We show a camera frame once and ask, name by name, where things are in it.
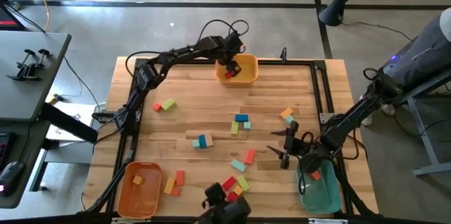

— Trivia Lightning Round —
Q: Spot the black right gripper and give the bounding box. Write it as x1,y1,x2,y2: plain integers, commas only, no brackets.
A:
266,120,313,170

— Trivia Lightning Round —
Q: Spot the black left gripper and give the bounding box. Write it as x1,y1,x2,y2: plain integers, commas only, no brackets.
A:
220,46,244,77

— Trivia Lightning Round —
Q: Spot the teal rectangular block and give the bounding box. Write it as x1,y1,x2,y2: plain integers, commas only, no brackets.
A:
230,159,247,174

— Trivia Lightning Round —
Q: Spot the yellow rectangular block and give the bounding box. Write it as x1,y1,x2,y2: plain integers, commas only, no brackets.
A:
163,177,177,195

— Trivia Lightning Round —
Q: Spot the yellow plastic bin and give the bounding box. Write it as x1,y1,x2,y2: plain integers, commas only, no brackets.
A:
215,54,260,87

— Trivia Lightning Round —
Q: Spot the teal plastic bin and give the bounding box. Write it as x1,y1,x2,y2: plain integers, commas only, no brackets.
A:
295,158,342,215

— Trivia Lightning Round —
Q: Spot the black bulky object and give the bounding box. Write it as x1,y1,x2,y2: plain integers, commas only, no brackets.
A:
201,182,252,224

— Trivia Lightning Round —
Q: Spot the silver metal plate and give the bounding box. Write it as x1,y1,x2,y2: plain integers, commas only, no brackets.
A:
308,218,350,224
111,216,152,224

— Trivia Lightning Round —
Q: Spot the black lit computer tower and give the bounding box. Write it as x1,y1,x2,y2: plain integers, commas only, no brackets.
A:
378,46,416,77

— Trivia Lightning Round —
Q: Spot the orange plastic bin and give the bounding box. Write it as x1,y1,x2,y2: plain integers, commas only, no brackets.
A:
116,161,163,219

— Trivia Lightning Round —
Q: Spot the person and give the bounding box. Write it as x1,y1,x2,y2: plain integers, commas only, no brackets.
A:
359,7,451,128

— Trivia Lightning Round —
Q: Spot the black desk beam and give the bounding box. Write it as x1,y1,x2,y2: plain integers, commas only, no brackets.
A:
40,102,99,144

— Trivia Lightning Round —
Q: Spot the yellow power plug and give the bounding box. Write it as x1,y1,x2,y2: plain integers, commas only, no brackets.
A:
45,93,63,105

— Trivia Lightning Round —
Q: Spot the white sheet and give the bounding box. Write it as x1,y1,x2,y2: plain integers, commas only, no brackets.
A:
45,102,106,147

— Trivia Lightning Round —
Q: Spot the grey side table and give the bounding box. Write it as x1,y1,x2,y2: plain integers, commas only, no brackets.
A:
0,30,73,123

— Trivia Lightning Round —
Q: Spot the dark desk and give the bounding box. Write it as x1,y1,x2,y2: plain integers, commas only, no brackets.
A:
0,120,52,209

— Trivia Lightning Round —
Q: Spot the black monitor red screen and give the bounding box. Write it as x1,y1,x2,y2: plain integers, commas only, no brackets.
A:
0,1,27,32

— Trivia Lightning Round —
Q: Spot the black keyboard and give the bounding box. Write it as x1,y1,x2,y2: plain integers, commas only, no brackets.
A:
0,131,17,172

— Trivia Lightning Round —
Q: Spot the black computer mouse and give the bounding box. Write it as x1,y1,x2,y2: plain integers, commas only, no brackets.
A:
0,161,25,197

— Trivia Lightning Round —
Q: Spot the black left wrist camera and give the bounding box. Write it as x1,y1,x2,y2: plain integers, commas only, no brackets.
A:
225,32,246,53

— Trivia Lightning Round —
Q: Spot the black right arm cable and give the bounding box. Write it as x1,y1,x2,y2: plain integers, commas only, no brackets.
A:
297,130,360,197

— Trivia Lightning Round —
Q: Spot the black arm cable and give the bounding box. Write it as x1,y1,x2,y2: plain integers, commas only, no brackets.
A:
297,130,360,197
125,18,250,79

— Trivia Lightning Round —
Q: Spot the silver metal bracket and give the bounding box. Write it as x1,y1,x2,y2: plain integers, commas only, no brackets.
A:
319,112,335,125

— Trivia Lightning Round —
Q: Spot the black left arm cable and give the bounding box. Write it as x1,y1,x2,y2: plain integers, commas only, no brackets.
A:
125,18,250,79

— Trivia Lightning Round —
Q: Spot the black floor cable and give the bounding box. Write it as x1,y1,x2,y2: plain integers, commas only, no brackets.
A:
0,0,47,34
63,56,99,105
341,21,413,42
393,111,451,139

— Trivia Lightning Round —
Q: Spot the grey metal desk frame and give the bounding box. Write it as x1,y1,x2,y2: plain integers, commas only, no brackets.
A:
394,72,451,178

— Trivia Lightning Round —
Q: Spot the yellow hanging cable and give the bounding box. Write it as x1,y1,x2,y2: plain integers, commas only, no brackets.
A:
23,0,51,33

